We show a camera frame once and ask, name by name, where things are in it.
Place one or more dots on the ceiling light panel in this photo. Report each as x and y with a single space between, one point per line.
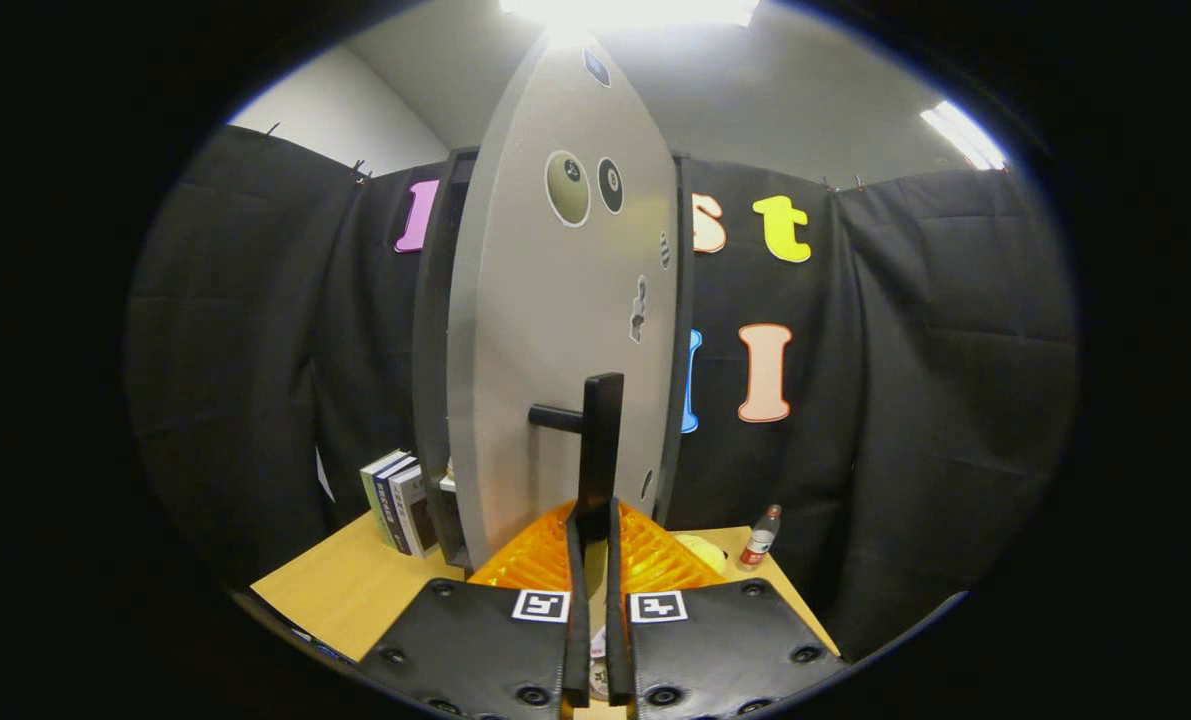
635 10

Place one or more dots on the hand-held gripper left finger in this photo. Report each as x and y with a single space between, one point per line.
577 620

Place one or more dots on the yellow bumpy plush toy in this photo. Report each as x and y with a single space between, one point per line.
705 552

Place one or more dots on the small plastic bottle red label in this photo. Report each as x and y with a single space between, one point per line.
758 545

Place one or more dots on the green and white book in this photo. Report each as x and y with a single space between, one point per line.
373 490

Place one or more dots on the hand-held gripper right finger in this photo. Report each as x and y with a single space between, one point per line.
617 620

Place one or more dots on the ceiling tube light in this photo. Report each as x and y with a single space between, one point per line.
965 135

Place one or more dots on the dark grey shoe cabinet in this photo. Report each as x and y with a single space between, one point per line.
430 400

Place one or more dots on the black backdrop cloth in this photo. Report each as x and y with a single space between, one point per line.
915 400

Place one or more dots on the dark blue book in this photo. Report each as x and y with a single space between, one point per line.
390 500

